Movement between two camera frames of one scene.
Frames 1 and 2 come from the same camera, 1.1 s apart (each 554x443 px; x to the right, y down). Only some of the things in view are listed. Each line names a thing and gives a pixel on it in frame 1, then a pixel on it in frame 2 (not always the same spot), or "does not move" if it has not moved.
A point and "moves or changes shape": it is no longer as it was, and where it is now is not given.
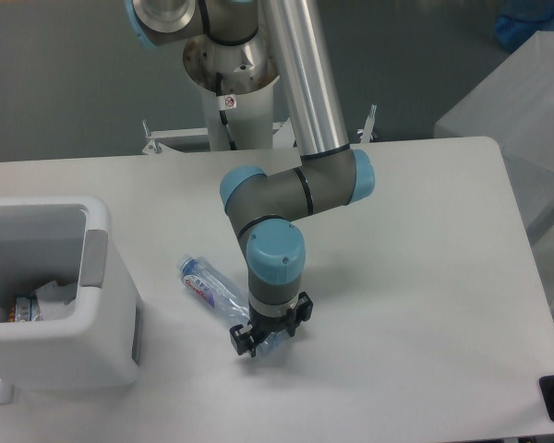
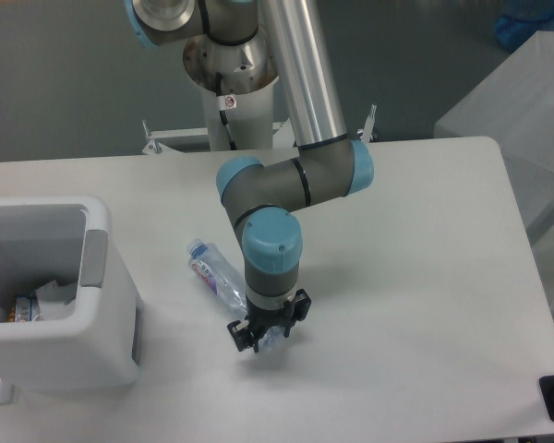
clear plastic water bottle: [229, 294] moves or changes shape
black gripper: [245, 338] does not move
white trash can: [64, 239] does not move
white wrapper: [56, 302] does not move
